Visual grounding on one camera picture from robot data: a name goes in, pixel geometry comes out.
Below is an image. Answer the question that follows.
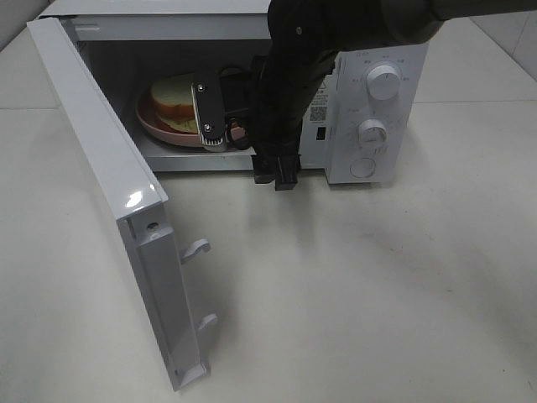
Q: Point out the round door release button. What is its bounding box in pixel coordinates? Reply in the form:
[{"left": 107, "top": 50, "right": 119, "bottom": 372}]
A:
[{"left": 350, "top": 158, "right": 376, "bottom": 179}]

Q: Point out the white warning label sticker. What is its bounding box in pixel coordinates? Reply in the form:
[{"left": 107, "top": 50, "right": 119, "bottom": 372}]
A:
[{"left": 308, "top": 80, "right": 332, "bottom": 124}]

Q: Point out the white microwave door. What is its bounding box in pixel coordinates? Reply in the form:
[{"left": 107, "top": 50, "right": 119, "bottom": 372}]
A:
[{"left": 28, "top": 18, "right": 217, "bottom": 390}]

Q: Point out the white microwave knob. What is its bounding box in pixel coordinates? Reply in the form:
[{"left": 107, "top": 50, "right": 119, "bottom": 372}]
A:
[
  {"left": 366, "top": 63, "right": 401, "bottom": 101},
  {"left": 357, "top": 119, "right": 388, "bottom": 148}
]

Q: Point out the white microwave oven body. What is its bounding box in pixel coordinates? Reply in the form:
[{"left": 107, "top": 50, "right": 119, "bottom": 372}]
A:
[{"left": 28, "top": 1, "right": 428, "bottom": 184}]

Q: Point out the lower white microwave knob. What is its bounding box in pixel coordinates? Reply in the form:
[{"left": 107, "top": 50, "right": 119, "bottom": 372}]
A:
[{"left": 357, "top": 119, "right": 388, "bottom": 148}]

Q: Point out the pink round plate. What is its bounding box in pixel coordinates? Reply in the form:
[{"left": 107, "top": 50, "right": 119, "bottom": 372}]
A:
[{"left": 135, "top": 90, "right": 247, "bottom": 148}]

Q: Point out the upper white microwave knob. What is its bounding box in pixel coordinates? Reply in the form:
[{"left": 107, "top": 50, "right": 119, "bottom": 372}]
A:
[{"left": 366, "top": 63, "right": 401, "bottom": 101}]

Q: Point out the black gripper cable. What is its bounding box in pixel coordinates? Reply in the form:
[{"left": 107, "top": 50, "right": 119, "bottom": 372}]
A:
[{"left": 217, "top": 66, "right": 257, "bottom": 152}]

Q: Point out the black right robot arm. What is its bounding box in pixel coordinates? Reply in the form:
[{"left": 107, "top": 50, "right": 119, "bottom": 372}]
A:
[{"left": 191, "top": 1, "right": 443, "bottom": 191}]

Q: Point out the white bread sandwich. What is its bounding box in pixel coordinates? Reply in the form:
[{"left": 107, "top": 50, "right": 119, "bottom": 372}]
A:
[{"left": 149, "top": 74, "right": 198, "bottom": 133}]

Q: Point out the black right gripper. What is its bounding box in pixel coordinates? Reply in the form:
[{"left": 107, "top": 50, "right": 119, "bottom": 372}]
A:
[{"left": 191, "top": 56, "right": 301, "bottom": 191}]

